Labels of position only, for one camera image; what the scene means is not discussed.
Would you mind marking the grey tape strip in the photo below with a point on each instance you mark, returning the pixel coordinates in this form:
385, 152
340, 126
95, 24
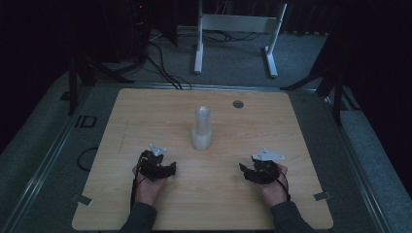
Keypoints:
82, 200
323, 196

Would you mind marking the person's right hand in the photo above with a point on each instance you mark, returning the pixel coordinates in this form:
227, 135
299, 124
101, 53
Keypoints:
273, 192

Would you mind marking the stack of clear plastic cups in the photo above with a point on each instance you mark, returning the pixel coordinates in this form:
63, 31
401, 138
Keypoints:
201, 136

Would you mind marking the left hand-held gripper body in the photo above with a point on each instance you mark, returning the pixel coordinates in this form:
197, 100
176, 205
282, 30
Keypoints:
152, 168

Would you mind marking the round grey table grommet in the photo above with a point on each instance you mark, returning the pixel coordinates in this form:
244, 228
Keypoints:
238, 104

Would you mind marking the person's left hand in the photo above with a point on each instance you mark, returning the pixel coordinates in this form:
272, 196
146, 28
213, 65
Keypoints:
147, 191

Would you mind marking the white metal stand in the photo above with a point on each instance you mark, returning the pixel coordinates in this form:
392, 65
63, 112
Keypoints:
238, 23

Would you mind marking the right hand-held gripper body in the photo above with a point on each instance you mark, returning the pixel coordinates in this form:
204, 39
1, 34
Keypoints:
265, 168

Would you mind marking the black tripod stand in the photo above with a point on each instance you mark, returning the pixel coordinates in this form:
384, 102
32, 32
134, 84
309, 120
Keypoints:
73, 87
337, 97

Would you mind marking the dark equipment rack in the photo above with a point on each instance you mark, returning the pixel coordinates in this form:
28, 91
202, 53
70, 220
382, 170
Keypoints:
136, 29

